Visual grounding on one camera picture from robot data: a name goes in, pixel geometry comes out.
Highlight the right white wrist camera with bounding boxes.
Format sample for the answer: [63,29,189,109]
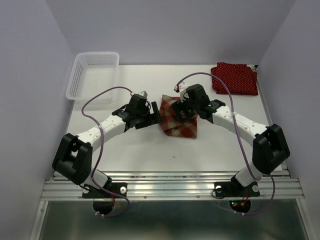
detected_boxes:
[174,82,189,103]

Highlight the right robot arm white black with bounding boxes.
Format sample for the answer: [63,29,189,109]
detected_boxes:
[171,83,290,195]

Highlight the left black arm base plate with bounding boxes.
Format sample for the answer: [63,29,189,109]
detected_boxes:
[81,182,128,199]

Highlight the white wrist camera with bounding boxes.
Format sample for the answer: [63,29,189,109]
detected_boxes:
[174,82,189,103]
[137,91,148,99]

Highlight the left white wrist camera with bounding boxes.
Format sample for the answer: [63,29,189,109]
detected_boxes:
[137,91,148,99]

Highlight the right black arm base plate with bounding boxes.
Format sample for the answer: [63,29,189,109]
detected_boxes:
[212,181,260,199]

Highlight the plaid red beige skirt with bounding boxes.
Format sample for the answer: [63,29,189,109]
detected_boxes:
[159,94,198,139]

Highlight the white plastic basket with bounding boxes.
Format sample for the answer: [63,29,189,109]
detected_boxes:
[65,51,120,102]

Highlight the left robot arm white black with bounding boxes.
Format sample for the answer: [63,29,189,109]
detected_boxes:
[52,93,161,197]

